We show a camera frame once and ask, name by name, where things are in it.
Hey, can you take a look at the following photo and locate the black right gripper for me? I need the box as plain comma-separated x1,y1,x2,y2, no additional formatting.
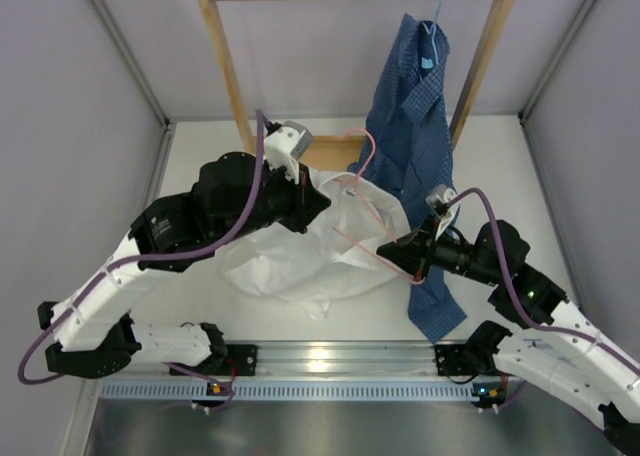
377,213,502,287

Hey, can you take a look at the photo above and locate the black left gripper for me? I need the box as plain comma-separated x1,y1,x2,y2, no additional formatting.
216,156,332,245

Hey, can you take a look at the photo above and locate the pink wire hanger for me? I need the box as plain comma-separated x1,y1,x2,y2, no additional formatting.
331,126,427,285

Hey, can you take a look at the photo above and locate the white shirt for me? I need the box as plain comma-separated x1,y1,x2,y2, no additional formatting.
220,169,409,320

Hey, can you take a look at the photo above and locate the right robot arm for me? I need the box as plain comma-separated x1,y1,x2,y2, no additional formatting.
376,218,639,455

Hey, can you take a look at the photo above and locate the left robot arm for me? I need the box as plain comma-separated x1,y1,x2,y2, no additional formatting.
38,152,331,379

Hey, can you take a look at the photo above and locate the blue checkered shirt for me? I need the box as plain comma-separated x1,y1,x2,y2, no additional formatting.
346,11,469,345

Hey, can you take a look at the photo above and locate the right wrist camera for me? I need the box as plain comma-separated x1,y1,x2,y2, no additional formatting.
426,184,459,240

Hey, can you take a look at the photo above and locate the aluminium mounting rail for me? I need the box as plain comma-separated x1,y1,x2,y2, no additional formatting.
228,341,480,381

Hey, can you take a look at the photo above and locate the slotted cable duct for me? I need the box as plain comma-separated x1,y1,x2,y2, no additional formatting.
100,379,499,403

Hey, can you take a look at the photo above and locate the left aluminium frame post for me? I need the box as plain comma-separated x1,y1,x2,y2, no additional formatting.
87,0,174,209

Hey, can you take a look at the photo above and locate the aluminium frame post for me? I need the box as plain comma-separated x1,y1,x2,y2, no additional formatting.
517,0,616,227
87,0,174,209

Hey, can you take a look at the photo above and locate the blue wire hanger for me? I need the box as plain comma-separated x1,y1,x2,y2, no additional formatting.
421,0,444,70

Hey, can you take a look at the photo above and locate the right aluminium frame post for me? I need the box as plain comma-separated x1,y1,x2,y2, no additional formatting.
517,0,616,227

